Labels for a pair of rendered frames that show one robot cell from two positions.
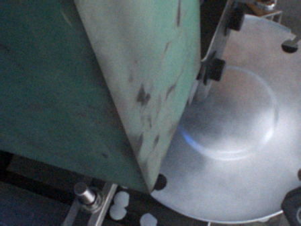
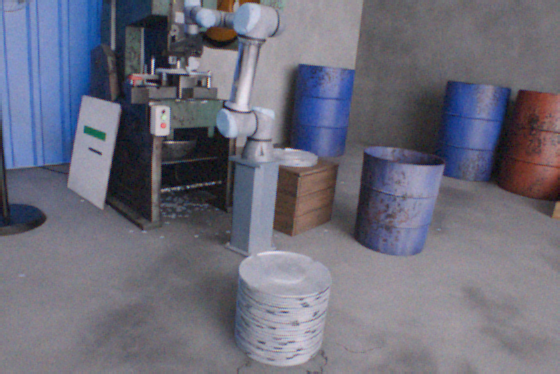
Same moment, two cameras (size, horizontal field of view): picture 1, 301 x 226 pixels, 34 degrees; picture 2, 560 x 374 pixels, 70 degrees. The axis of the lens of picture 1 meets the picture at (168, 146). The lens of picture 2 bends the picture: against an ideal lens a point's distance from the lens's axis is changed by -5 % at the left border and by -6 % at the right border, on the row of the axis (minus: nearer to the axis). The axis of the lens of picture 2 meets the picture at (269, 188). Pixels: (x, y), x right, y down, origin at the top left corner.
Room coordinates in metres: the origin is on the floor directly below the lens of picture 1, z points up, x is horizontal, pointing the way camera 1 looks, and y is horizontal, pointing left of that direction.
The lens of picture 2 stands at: (-1.85, -1.17, 0.88)
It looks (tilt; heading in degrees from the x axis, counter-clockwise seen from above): 17 degrees down; 15
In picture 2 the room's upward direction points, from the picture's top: 5 degrees clockwise
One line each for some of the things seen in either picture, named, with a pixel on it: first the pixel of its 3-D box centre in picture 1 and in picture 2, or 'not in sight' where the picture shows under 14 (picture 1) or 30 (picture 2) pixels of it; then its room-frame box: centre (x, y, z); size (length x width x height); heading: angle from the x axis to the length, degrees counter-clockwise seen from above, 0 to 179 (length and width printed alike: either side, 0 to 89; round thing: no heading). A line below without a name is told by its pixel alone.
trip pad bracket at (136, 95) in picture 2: not in sight; (137, 106); (-0.07, -0.01, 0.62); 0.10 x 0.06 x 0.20; 149
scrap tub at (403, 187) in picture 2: not in sight; (396, 199); (0.38, -1.28, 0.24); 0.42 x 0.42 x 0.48
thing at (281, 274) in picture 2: not in sight; (285, 272); (-0.68, -0.94, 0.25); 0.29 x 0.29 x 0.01
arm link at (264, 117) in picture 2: not in sight; (259, 121); (-0.06, -0.63, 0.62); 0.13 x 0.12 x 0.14; 147
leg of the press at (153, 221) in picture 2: not in sight; (115, 127); (0.16, 0.29, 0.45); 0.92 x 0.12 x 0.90; 59
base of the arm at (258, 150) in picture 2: not in sight; (258, 147); (-0.06, -0.63, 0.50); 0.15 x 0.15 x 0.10
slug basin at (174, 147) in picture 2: not in sight; (168, 144); (0.32, 0.03, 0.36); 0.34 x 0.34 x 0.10
